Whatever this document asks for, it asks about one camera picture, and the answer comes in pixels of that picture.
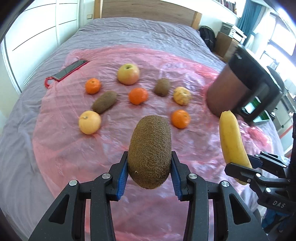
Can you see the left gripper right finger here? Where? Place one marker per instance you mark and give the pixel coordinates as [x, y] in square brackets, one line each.
[233, 220]

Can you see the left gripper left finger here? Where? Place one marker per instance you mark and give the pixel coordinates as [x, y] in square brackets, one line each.
[65, 218]

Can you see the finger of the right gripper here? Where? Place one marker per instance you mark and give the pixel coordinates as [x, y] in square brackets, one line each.
[241, 173]
[264, 159]

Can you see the yellow banana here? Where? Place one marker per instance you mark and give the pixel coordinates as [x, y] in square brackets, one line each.
[231, 142]

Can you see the large brown kiwi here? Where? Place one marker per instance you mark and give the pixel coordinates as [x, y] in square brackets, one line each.
[149, 153]

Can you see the pale orange grapefruit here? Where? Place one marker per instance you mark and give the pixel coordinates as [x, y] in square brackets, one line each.
[89, 122]

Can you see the elongated brown kiwi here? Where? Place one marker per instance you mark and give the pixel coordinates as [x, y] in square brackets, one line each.
[104, 102]

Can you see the peeled-looking yellow mandarin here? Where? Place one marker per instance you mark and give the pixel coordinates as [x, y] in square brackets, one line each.
[182, 96]

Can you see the small round kiwi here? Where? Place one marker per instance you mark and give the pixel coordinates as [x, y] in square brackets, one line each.
[162, 87]

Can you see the yellow-red apple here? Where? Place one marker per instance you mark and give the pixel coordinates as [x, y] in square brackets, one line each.
[128, 74]

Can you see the green fruit tray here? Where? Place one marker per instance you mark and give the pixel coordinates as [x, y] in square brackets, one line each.
[248, 110]

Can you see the pink plastic sheet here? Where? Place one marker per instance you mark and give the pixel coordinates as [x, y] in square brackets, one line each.
[63, 152]

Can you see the black copper electric kettle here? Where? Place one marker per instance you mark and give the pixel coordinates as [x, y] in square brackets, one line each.
[241, 80]

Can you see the grey bed cover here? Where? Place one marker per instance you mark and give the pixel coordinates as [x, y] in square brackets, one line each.
[25, 197]

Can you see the grey office chair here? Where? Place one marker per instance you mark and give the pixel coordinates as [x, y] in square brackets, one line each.
[278, 79]

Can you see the wooden drawer cabinet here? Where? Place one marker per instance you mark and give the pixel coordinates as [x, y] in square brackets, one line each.
[225, 46]

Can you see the smartphone in red case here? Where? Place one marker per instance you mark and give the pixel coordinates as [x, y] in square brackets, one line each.
[65, 72]

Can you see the white printer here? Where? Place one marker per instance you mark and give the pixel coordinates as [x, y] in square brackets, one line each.
[233, 32]

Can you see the black backpack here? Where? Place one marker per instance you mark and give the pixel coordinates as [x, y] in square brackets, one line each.
[208, 36]

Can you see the right teal curtain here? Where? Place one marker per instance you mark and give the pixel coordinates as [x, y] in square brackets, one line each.
[249, 17]

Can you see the row of books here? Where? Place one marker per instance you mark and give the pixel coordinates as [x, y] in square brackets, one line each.
[231, 5]

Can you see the white sliding wardrobe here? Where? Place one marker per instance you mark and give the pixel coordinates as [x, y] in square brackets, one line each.
[35, 34]

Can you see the wooden headboard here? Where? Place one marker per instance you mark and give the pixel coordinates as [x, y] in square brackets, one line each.
[149, 10]

